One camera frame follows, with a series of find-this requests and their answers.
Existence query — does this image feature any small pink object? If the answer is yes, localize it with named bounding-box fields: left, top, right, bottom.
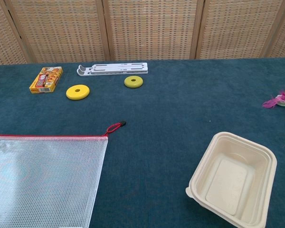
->
left=106, top=121, right=127, bottom=137

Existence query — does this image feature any white mesh zipper pouch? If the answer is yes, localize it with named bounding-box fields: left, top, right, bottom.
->
left=0, top=134, right=109, bottom=228

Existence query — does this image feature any teal blue table cloth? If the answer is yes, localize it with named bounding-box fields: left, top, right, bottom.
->
left=0, top=57, right=285, bottom=228

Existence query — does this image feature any white folding laptop stand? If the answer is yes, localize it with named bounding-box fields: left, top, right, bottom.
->
left=76, top=62, right=149, bottom=77

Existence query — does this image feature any yellow curry roux box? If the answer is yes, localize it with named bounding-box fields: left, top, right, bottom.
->
left=28, top=66, right=64, bottom=94

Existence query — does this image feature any beige pulp food container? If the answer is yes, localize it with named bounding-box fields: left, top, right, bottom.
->
left=185, top=132, right=278, bottom=228

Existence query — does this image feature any colourful feather shuttlecock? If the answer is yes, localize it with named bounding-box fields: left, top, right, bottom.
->
left=262, top=71, right=285, bottom=109

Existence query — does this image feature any small yellow-green ring disc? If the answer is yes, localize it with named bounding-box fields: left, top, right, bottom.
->
left=123, top=76, right=144, bottom=89

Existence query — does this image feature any large yellow ring disc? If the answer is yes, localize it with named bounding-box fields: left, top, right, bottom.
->
left=66, top=84, right=91, bottom=101

